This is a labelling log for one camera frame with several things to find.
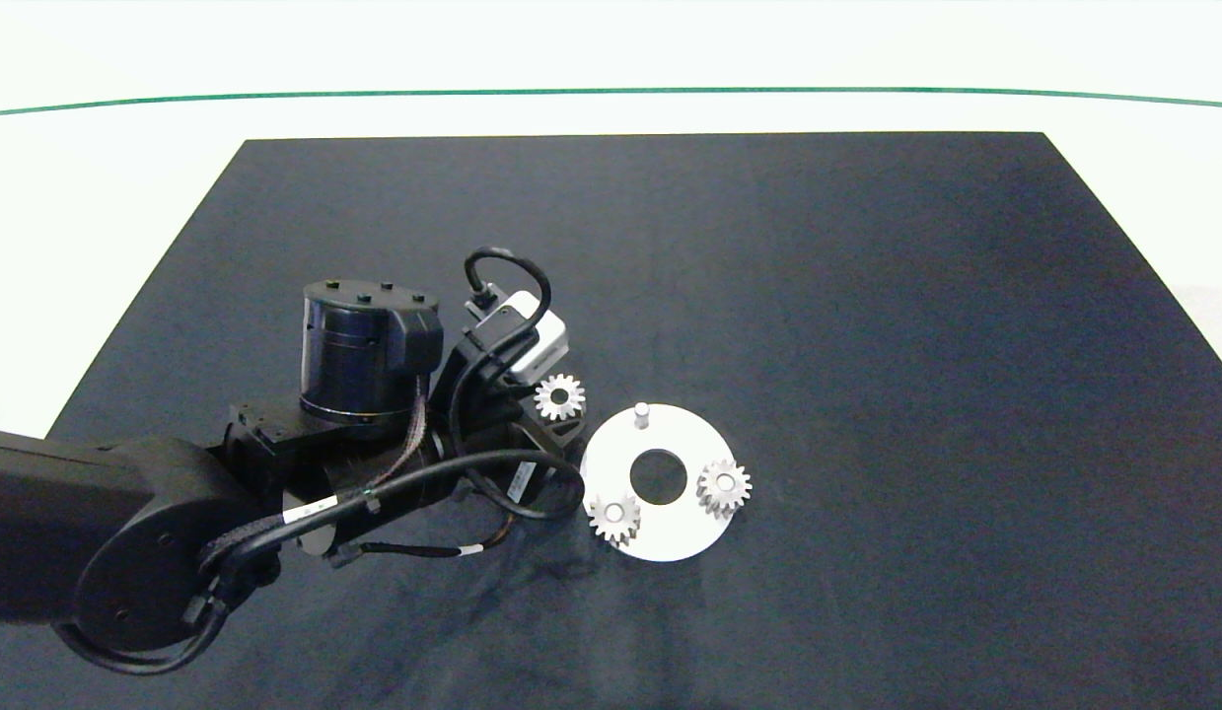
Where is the dark rectangular work mat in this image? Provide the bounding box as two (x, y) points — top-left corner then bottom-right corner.
(0, 131), (1222, 710)

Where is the round white plate with pins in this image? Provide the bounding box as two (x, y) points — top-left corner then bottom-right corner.
(579, 401), (745, 564)

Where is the thin green tape line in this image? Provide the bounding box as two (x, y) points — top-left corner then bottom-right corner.
(0, 87), (1222, 117)

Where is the small steel spur gear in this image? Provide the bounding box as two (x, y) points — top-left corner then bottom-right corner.
(696, 459), (754, 516)
(534, 373), (587, 422)
(586, 492), (643, 546)

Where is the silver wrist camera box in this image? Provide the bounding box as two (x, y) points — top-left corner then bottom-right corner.
(467, 286), (570, 381)

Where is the thin arm cable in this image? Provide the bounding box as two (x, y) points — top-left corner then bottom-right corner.
(327, 511), (520, 567)

